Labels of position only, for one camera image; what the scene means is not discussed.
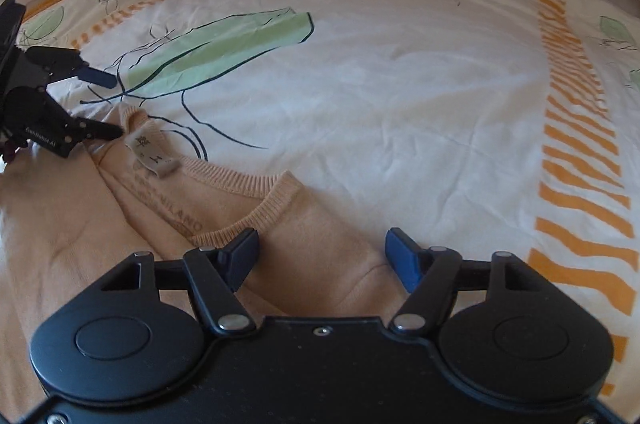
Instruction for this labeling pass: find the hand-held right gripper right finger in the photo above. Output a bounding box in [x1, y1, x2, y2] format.
[385, 227, 550, 336]

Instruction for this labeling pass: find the beige knit sweater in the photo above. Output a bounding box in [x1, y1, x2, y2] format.
[0, 106, 416, 405]

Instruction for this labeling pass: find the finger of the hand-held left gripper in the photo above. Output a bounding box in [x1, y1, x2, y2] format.
[2, 85, 124, 159]
[22, 45, 119, 90]

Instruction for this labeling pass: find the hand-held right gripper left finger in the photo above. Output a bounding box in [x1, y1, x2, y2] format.
[97, 228, 261, 337]

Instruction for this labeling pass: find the leaf printed duvet cover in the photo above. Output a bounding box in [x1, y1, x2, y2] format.
[0, 0, 640, 400]

